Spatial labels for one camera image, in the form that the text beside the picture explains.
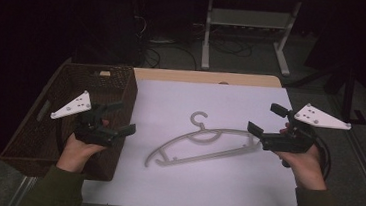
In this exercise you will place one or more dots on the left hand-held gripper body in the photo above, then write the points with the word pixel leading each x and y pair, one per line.
pixel 93 132

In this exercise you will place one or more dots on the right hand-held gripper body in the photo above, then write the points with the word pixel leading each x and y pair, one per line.
pixel 296 141

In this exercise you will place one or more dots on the grey plastic clothes hanger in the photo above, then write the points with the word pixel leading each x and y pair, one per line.
pixel 201 133

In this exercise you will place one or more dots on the person's left hand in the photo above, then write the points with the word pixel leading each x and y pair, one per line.
pixel 74 155

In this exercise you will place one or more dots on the person's right hand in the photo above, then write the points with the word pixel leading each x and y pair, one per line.
pixel 307 170

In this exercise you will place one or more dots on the small beige basket label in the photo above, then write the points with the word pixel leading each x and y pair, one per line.
pixel 105 73

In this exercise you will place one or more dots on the brown woven basket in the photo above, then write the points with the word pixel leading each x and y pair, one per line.
pixel 34 136

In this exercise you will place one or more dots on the black stand base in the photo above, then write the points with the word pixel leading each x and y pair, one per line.
pixel 348 97

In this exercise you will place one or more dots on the white table mat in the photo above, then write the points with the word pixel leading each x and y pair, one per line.
pixel 196 191

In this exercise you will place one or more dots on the white metal table frame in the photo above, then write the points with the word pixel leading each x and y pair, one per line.
pixel 207 35

